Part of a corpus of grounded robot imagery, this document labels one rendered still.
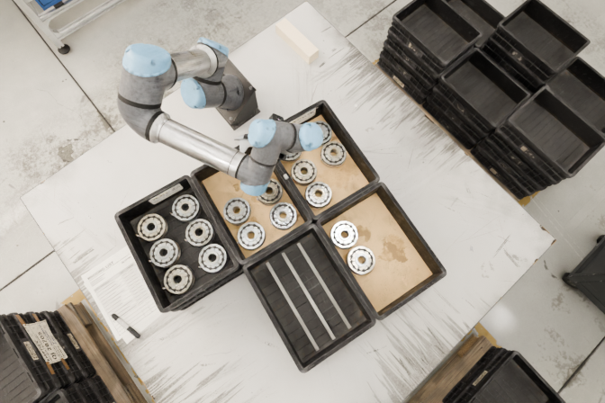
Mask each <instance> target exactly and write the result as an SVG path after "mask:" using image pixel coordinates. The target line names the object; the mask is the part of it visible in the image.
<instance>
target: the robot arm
mask: <svg viewBox="0 0 605 403"><path fill-rule="evenodd" d="M228 55H229V49H228V48H227V47H226V46H224V45H222V44H220V43H218V42H216V41H213V40H209V39H206V38H203V37H200V38H199V40H198V41H197V45H194V46H193V47H192V48H190V49H189V50H188V51H182V52H176V53H170V54H169V53H168V52H167V51H166V50H165V49H162V48H160V47H158V46H155V45H151V44H143V43H136V44H132V45H130V46H129V47H128V48H127V49H126V50H125V53H124V56H123V59H122V73H121V80H120V85H119V92H118V95H117V106H118V109H119V112H120V114H121V116H122V118H123V119H124V121H125V122H126V123H127V124H128V126H129V127H130V128H131V129H132V130H133V131H134V132H135V133H137V134H138V135H139V136H141V137H142V138H144V139H145V140H147V141H149V142H151V143H153V144H157V143H162V144H164V145H166V146H168V147H170V148H172V149H174V150H176V151H179V152H181V153H183V154H185V155H187V156H189V157H191V158H194V159H196V160H198V161H200V162H202V163H204V164H206V165H208V166H211V167H213V168H215V169H217V170H219V171H221V172H223V173H224V174H226V175H230V176H232V177H234V178H236V179H238V180H240V189H241V190H242V191H244V193H246V194H249V195H252V196H259V195H262V194H263V193H265V191H266V188H267V186H268V184H269V183H270V178H271V176H272V173H273V171H274V169H275V164H280V161H281V160H283V161H284V160H286V155H289V154H293V153H299V152H304V151H312V150H314V149H316V148H318V147H319V146H320V145H321V143H322V141H323V133H322V130H321V127H320V126H319V125H318V124H316V123H313V122H309V123H308V122H306V123H304V124H296V123H289V122H284V117H282V116H280V115H277V114H274V113H273V114H272V115H271V116H270V117H269V118H268V119H269V120H263V119H256V120H254V121H252V122H251V124H250V126H249V129H248V134H244V135H240V136H238V137H236V138H235V139H234V140H238V141H239V151H238V150H237V149H235V148H232V147H230V146H228V145H225V144H223V143H221V142H220V141H218V140H216V139H212V138H210V137H208V136H206V135H204V134H202V133H201V132H199V131H196V130H193V129H191V128H189V127H187V126H185V125H184V124H181V123H179V122H177V121H174V120H172V119H171V118H170V115H169V114H168V113H166V112H163V111H162V110H161V105H162V101H163V96H164V92H165V91H167V90H169V89H171V88H172V87H173V86H174V85H175V84H176V82H178V81H182V80H183V81H182V83H181V86H180V92H181V96H182V98H183V100H184V102H185V104H186V105H187V106H189V107H190V108H192V109H200V110H201V109H205V108H217V107H218V108H220V109H223V110H225V111H234V110H236V109H238V108H239V107H240V106H241V104H242V102H243V98H244V90H243V86H242V83H241V82H240V80H239V79H238V78H237V77H236V76H234V75H229V74H226V75H224V74H223V72H224V68H225V66H226V62H227V58H228V57H229V56H228ZM249 147H253V148H252V150H251V153H250V156H249V155H247V154H245V152H246V150H247V149H248V148H249Z"/></svg>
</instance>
